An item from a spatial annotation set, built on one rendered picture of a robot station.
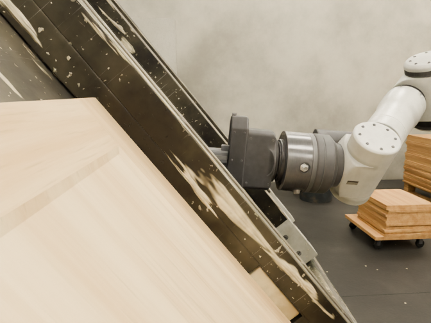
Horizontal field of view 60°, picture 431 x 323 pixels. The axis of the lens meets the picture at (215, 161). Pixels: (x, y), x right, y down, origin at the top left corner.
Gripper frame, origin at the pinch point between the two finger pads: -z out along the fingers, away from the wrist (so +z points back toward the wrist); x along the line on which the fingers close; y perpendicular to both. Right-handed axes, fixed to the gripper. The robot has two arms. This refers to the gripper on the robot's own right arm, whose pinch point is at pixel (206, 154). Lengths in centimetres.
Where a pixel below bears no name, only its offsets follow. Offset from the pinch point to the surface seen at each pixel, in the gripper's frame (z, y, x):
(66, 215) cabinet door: -7.4, 34.9, 2.0
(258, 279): 7.3, 13.3, -12.1
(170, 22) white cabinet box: -44, -337, 73
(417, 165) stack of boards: 269, -402, -59
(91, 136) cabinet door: -9.6, 23.7, 4.7
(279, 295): 10.0, 13.3, -14.1
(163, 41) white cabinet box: -49, -336, 54
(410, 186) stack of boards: 276, -420, -91
